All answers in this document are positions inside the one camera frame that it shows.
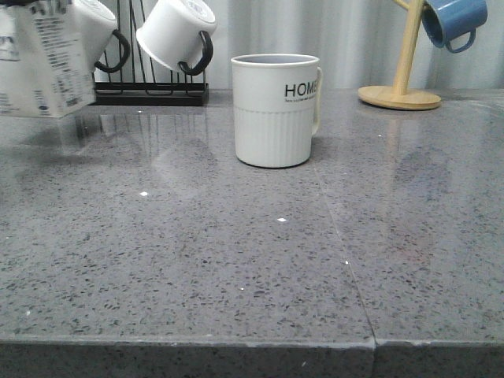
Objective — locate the white ribbed HOME cup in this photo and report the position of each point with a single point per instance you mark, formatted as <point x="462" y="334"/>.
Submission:
<point x="277" y="108"/>

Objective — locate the white blue milk carton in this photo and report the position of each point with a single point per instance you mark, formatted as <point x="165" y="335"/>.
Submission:
<point x="44" y="70"/>

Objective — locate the right white hanging mug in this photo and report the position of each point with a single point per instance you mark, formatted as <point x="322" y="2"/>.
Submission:
<point x="177" y="35"/>

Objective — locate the white hanging mug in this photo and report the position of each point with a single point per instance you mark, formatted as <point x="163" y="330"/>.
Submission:
<point x="97" y="25"/>
<point x="177" y="35"/>

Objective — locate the wooden mug tree stand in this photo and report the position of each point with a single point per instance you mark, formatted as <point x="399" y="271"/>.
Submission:
<point x="398" y="95"/>

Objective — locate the left white hanging mug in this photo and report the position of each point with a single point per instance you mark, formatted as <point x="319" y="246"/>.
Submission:
<point x="97" y="25"/>

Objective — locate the blue hanging mug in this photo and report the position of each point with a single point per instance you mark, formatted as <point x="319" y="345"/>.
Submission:
<point x="452" y="24"/>

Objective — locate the black wire mug rack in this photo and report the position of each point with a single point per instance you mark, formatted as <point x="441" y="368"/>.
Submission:
<point x="142" y="81"/>

